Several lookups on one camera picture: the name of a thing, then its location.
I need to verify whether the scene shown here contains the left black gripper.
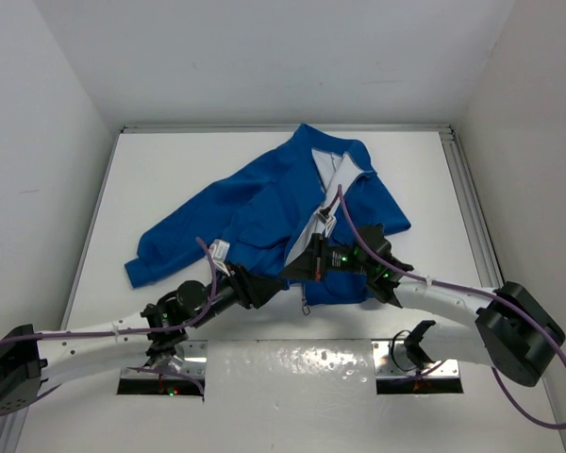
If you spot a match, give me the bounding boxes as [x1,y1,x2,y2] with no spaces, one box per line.
[190,258,283,327]

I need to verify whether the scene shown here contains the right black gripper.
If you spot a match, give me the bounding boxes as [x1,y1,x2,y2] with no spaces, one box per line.
[278,233,373,282]

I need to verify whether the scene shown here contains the blue zip-up jacket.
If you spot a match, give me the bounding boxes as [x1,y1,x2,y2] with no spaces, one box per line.
[125,125,411,288]

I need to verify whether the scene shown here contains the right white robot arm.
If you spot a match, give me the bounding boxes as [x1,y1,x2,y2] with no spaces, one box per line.
[280,225,566,387]

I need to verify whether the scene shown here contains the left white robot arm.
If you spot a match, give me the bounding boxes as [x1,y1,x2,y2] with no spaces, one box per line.
[0,266,284,417]

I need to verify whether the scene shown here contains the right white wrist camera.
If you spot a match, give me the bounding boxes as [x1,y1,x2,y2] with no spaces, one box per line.
[314,208,337,238]

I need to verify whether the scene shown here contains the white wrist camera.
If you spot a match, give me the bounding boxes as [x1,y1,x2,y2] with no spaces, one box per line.
[314,208,337,238]
[208,239,230,276]

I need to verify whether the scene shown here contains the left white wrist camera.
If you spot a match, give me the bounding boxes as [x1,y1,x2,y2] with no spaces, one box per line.
[208,239,230,276]

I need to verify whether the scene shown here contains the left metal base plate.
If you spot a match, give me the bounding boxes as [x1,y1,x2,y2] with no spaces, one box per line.
[120,341,208,379]

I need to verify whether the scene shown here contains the metal base plate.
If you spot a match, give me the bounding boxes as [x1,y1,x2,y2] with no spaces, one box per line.
[120,341,208,379]
[371,340,461,379]

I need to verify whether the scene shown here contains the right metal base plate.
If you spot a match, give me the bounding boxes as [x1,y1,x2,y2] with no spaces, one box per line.
[371,340,461,379]

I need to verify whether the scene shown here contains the aluminium frame rail right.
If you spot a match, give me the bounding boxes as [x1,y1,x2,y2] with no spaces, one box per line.
[440,129,505,288]

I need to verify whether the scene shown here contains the aluminium frame rail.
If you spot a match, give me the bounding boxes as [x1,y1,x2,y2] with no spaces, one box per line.
[440,129,505,288]
[121,124,453,134]
[0,126,126,453]

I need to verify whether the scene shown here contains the aluminium frame rail back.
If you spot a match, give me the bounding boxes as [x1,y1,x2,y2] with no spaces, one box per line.
[121,124,453,134]

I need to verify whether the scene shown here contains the aluminium frame rail left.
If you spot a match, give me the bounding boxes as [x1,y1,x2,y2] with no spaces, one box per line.
[0,126,126,453]

